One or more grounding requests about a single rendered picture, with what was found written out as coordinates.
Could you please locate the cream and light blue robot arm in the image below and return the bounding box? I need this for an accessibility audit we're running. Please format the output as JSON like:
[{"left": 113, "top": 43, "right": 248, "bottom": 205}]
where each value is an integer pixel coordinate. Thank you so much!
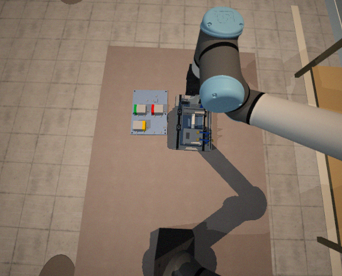
[{"left": 163, "top": 6, "right": 342, "bottom": 276}]

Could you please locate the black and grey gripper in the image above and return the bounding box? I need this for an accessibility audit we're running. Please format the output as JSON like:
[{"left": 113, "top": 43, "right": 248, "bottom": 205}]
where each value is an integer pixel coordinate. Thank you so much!
[{"left": 185, "top": 64, "right": 201, "bottom": 106}]

